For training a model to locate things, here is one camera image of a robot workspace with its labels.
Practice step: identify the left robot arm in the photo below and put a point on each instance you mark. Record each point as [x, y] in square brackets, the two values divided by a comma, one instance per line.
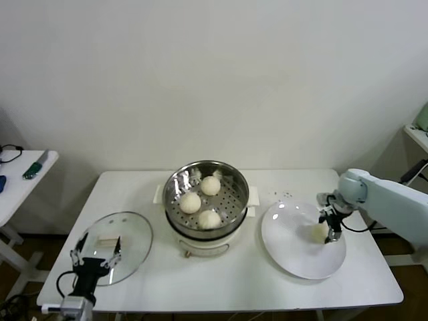
[83, 317]

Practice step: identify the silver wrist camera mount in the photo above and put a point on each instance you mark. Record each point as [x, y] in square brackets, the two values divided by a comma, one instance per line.
[73, 303]
[323, 198]

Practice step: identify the white steamed baozi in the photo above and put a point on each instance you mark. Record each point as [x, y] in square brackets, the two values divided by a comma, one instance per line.
[209, 219]
[190, 203]
[210, 186]
[317, 233]

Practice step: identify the white shelf frame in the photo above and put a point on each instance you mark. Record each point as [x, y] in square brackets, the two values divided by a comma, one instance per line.
[419, 135]

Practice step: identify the perforated steel steamer basket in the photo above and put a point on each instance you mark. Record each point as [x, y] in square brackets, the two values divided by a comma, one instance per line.
[234, 197]

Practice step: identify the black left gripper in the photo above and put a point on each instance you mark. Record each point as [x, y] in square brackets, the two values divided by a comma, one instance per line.
[88, 272]

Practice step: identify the white electric cooker pot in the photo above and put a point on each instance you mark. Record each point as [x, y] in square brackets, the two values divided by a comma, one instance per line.
[204, 245]

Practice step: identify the round glass pot lid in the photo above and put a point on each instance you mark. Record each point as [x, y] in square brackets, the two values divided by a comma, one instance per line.
[142, 234]

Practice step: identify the small white side table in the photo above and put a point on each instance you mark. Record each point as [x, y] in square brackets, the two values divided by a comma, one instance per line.
[20, 190]

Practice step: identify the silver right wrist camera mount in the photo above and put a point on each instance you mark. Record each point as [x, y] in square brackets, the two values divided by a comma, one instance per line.
[323, 198]

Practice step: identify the blue object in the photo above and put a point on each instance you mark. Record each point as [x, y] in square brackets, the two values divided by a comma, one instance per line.
[2, 184]

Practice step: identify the pale green appliance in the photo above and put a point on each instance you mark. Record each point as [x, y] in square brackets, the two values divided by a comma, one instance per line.
[424, 117]

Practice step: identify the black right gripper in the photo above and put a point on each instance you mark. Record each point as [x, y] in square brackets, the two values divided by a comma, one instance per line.
[334, 219]

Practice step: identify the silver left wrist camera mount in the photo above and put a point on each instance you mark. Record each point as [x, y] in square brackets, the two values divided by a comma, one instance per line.
[73, 303]

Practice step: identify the black power adapter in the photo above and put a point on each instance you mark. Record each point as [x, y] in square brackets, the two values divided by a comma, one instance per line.
[414, 170]

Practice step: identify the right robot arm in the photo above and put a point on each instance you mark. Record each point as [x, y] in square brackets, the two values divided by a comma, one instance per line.
[394, 200]

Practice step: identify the large white plate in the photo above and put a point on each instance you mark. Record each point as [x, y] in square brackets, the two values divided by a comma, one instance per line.
[284, 254]

